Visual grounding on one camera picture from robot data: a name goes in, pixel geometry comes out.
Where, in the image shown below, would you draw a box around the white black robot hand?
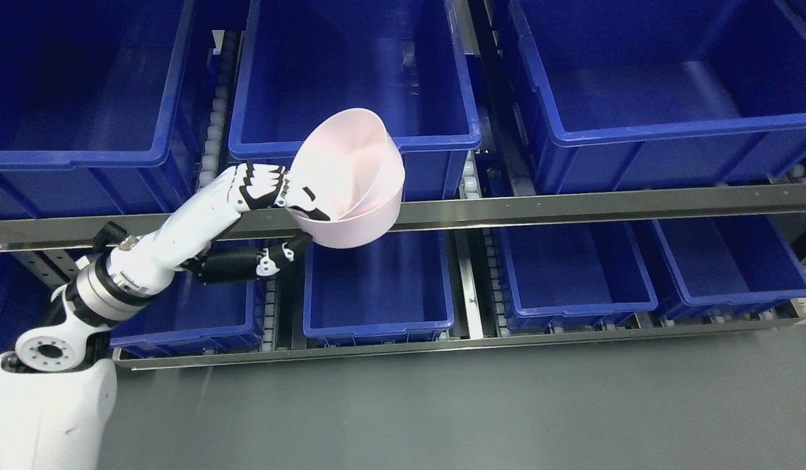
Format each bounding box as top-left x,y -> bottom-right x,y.
106,163 -> 330,295

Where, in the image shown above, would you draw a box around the blue bin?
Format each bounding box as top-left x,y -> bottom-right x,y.
228,1 -> 481,202
632,216 -> 806,321
0,1 -> 198,220
0,253 -> 265,359
499,1 -> 806,195
494,222 -> 658,332
302,231 -> 456,346

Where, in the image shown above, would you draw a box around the lower middle blue bin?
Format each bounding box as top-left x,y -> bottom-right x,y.
302,231 -> 456,346

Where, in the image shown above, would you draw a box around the upper left blue bin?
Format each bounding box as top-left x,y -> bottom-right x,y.
0,1 -> 198,220

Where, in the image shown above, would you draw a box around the upper right blue bin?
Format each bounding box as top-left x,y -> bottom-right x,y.
499,1 -> 806,195

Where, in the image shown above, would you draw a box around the pink bowl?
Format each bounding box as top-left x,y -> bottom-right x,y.
289,108 -> 406,222
289,189 -> 403,249

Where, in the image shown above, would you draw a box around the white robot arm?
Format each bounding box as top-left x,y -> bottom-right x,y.
0,227 -> 203,469

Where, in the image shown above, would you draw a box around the lower right blue bin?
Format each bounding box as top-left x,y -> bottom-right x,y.
632,216 -> 806,321

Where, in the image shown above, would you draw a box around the lower left blue bin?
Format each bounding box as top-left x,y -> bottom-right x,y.
0,253 -> 265,359

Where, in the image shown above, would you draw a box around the metal shelf rack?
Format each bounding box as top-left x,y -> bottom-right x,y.
0,0 -> 806,371

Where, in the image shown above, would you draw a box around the upper middle blue bin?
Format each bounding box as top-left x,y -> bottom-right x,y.
228,1 -> 481,202

